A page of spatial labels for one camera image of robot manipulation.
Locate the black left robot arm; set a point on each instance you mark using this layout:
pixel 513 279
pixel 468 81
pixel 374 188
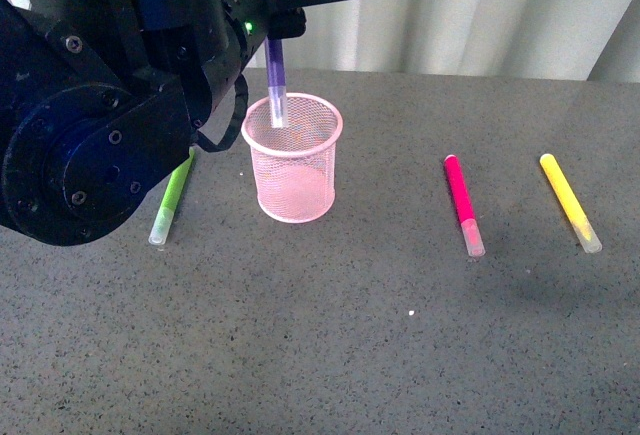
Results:
pixel 102 99

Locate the yellow marker pen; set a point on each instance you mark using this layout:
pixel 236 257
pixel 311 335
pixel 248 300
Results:
pixel 570 204

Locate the pink mesh cup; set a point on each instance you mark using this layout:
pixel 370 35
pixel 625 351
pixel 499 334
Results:
pixel 294 167

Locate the purple marker pen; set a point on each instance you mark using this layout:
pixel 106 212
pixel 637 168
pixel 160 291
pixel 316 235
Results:
pixel 276 77

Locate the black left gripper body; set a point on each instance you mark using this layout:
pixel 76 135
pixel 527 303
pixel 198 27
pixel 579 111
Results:
pixel 248 23

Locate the pink marker pen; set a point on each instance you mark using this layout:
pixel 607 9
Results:
pixel 463 206

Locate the white pleated curtain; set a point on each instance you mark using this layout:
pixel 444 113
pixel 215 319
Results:
pixel 594 40

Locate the green marker pen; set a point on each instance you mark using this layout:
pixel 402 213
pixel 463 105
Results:
pixel 164 218

